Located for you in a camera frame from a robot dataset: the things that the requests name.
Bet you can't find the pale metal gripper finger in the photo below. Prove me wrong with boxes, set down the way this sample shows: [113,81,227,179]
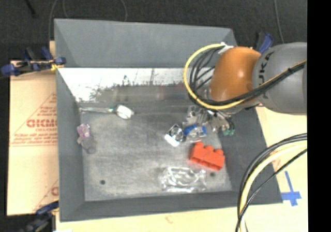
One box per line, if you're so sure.
[164,123,186,148]

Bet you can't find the clear plastic packet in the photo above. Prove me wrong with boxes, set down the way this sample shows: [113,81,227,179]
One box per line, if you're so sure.
[160,166,208,193]

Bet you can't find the clear purple spray bottle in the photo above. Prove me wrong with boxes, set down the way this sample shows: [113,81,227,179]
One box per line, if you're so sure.
[76,123,98,155]

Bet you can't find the white ring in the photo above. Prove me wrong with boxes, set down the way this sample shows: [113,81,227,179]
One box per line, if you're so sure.
[114,104,136,121]

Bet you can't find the brown cardboard board, red print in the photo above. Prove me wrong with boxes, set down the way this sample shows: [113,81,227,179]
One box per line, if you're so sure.
[6,59,61,216]

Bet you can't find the red toy brick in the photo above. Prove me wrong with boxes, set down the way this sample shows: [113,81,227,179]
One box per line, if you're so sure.
[188,141,225,172]

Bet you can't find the grey metal bin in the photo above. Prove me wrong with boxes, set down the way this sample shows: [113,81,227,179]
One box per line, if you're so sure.
[53,18,283,222]

